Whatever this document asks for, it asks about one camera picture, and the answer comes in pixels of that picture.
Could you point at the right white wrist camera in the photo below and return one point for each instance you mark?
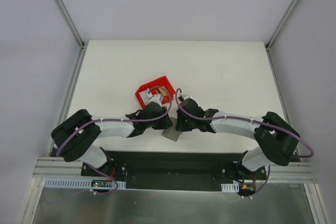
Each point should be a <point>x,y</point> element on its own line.
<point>182,97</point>

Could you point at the left white cable duct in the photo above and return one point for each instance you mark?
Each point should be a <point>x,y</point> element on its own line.
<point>74,183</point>

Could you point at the left aluminium frame post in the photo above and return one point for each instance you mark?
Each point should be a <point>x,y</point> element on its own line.
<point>70,23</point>

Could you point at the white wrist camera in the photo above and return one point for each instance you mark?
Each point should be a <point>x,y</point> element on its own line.
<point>182,97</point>
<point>157,98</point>

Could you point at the gold credit card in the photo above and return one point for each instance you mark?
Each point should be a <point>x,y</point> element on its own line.
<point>162,91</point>

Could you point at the aluminium frame post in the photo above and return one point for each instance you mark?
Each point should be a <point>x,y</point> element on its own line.
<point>70,23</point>
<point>284,19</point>

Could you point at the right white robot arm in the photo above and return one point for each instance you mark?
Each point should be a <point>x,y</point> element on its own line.
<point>276,139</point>

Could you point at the right aluminium frame post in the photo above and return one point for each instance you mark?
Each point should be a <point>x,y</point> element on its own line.
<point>284,19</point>

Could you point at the white cable duct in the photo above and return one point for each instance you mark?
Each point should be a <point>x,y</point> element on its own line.
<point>230,188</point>
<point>74,183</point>

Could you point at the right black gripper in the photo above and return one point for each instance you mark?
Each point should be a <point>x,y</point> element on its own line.
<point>181,121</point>

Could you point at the right white cable duct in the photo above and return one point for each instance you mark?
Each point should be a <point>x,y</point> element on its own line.
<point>230,188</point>

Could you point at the aluminium front rail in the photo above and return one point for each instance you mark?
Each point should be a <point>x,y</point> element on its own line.
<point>295,172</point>

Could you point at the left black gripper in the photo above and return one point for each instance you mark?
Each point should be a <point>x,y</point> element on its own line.
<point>165,120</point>

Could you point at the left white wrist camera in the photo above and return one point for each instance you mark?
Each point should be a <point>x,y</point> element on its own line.
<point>157,98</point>

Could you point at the red plastic bin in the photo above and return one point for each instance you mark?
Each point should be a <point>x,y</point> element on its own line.
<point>142,93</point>

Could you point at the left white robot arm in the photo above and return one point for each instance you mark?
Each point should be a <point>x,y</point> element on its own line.
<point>74,137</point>

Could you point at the grey leather card holder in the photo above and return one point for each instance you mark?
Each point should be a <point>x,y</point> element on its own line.
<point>171,133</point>

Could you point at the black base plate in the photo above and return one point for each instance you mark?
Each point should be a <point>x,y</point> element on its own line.
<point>179,171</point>

